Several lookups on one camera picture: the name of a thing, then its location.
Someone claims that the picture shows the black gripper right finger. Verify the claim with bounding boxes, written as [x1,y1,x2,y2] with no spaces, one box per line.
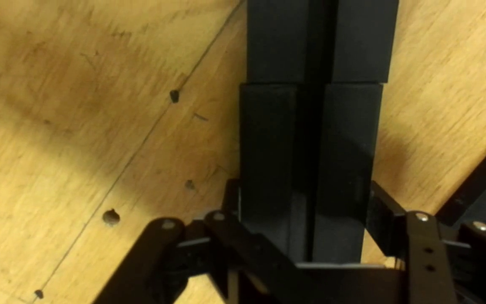
[366,182,457,304]

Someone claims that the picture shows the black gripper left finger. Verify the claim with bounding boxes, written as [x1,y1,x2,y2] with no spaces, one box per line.
[206,179,288,304]

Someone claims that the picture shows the long black grooved pad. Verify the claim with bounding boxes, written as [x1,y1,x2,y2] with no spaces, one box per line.
[246,0,400,83]

